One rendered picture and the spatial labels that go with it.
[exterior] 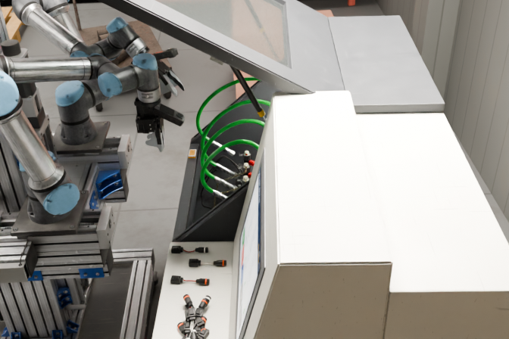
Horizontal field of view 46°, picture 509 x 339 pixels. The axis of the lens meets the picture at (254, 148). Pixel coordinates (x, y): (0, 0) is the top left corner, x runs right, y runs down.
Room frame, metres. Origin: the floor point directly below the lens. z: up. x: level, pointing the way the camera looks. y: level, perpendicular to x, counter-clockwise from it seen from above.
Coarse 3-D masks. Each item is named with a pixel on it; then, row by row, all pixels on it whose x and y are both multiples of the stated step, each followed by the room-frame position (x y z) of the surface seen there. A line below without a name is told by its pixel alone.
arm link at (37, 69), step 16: (0, 64) 1.61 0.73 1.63; (16, 64) 1.65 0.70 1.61; (32, 64) 1.68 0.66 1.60; (48, 64) 1.71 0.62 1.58; (64, 64) 1.73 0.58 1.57; (80, 64) 1.76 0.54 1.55; (96, 64) 1.79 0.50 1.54; (16, 80) 1.64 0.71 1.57; (32, 80) 1.67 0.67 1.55; (48, 80) 1.70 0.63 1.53; (64, 80) 1.73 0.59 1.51
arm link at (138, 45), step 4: (136, 40) 2.10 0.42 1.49; (140, 40) 2.11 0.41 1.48; (132, 44) 2.08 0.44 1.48; (136, 44) 2.09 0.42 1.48; (140, 44) 2.09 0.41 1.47; (144, 44) 2.10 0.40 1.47; (128, 48) 2.08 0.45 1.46; (132, 48) 2.07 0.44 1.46; (136, 48) 2.08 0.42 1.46; (140, 48) 2.08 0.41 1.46; (128, 52) 2.09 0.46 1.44; (132, 52) 2.08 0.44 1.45; (136, 52) 2.07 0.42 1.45; (132, 56) 2.08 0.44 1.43
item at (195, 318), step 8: (184, 296) 1.27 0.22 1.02; (208, 296) 1.27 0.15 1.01; (192, 304) 1.25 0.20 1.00; (200, 304) 1.23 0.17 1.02; (192, 312) 1.19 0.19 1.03; (200, 312) 1.21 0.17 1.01; (192, 320) 1.17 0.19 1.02; (200, 320) 1.18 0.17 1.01; (184, 328) 1.15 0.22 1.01; (192, 328) 1.15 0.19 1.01; (200, 328) 1.16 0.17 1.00; (184, 336) 1.14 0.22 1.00; (192, 336) 1.12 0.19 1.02; (200, 336) 1.14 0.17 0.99
